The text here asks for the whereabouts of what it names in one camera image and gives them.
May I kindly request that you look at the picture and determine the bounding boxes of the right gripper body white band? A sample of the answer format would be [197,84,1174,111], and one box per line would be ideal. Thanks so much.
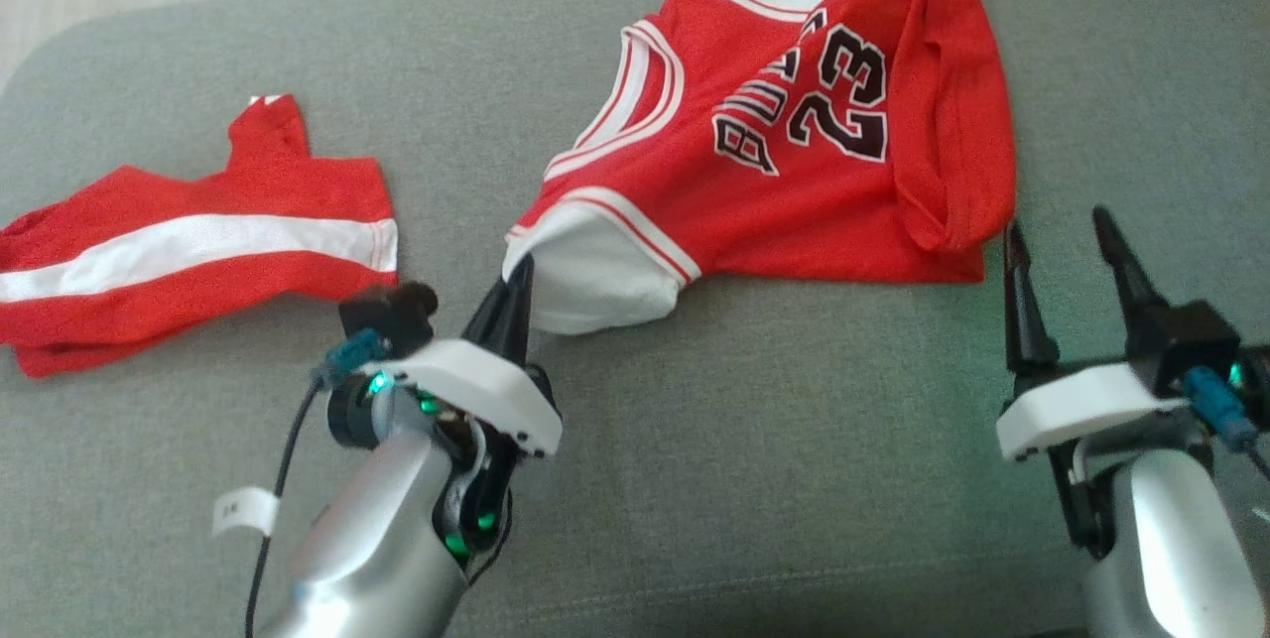
[997,362,1207,550]

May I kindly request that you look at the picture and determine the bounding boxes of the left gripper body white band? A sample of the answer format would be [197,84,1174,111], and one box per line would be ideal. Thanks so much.
[327,338,564,560]

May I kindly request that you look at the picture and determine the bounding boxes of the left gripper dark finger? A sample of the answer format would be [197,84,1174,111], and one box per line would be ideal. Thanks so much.
[501,255,536,371]
[461,266,517,361]

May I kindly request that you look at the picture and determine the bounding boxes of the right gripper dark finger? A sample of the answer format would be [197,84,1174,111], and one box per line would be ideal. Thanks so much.
[1091,205,1174,368]
[1004,221,1062,377]

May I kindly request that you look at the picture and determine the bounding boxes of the red basketball jersey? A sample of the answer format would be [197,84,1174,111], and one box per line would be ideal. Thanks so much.
[501,0,1018,336]

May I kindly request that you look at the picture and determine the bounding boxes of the red white-striped shorts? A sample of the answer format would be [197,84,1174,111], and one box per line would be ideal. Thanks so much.
[0,94,400,379]

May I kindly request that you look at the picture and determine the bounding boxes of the grey sofa seat cushion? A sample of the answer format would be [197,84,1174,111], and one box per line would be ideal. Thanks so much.
[0,0,1270,638]

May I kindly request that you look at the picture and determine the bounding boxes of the right arm blue-plug cable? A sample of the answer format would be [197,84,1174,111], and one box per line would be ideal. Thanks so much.
[1181,368,1270,480]

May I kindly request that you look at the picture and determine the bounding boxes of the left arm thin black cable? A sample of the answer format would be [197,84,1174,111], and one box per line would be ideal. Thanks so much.
[243,328,388,638]

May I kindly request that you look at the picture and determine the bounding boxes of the white cable label tag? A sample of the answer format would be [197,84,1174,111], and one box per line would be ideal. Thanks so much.
[211,486,281,538]

